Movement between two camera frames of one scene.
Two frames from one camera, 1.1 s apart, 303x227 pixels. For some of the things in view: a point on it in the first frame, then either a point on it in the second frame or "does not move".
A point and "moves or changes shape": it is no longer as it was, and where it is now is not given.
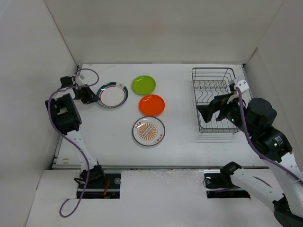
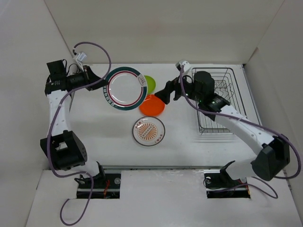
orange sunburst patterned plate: (148, 131) does not move
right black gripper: (219, 102) → (164, 94)
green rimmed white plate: (112, 94) moves or changes shape
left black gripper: (90, 95) → (89, 76)
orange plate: (152, 105) does not move
